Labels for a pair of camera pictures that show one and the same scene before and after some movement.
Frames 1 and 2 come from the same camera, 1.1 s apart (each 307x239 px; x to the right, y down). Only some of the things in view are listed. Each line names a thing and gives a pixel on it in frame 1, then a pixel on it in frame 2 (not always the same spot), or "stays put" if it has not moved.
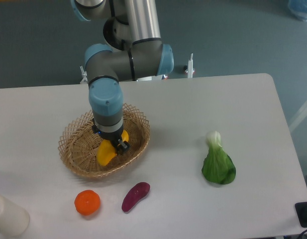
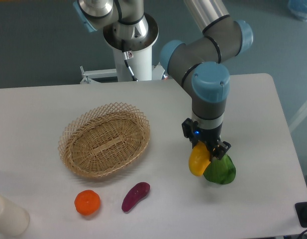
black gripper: (113, 137) -> (208, 136)
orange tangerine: (87, 202) stays put
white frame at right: (304, 112) stays put
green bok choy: (218, 167) stays put
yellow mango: (106, 151) -> (199, 158)
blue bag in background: (302, 8) stays put
